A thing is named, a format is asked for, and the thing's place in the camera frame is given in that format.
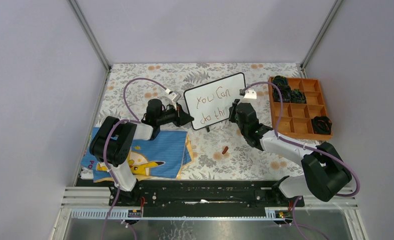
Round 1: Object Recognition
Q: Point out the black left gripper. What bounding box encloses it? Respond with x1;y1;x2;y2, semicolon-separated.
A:
156;101;194;127

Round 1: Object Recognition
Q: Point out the small whiteboard black frame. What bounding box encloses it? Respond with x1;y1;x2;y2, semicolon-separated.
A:
184;72;246;130

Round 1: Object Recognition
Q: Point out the dark red marker cap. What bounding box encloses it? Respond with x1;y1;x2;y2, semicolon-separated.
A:
222;146;229;155

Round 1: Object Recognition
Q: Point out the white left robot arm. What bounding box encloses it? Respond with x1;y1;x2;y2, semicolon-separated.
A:
89;99;193;206

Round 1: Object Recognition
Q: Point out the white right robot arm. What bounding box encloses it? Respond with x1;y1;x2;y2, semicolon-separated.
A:
229;99;352;206

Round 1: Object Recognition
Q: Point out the floral patterned table mat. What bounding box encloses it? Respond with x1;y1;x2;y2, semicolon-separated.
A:
96;63;303;180

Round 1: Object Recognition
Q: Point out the blue Pikachu cloth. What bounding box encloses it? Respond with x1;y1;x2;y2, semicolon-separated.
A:
81;127;195;183

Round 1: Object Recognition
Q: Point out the orange compartment tray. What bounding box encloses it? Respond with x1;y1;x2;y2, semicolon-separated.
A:
268;77;333;141

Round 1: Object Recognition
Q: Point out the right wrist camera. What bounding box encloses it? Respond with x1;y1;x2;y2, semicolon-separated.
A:
239;88;257;104

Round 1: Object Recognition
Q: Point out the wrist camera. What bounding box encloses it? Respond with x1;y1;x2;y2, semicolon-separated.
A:
239;88;257;104
165;88;181;109

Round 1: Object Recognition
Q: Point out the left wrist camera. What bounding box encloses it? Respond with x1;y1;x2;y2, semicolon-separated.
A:
165;88;181;109

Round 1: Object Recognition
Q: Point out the black rolled cable bundle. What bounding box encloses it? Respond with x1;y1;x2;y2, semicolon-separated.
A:
311;115;333;136
271;75;289;88
272;84;292;103
290;89;307;104

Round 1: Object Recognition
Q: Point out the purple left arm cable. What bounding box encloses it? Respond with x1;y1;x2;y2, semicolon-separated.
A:
100;77;168;240

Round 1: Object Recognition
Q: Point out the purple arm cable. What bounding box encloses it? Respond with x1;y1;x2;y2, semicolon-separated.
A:
244;81;361;240
100;77;168;240

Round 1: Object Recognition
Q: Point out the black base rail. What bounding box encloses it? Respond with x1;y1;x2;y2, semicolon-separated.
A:
109;180;296;218

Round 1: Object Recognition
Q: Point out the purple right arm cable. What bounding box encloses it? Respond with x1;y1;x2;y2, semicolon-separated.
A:
244;81;361;240

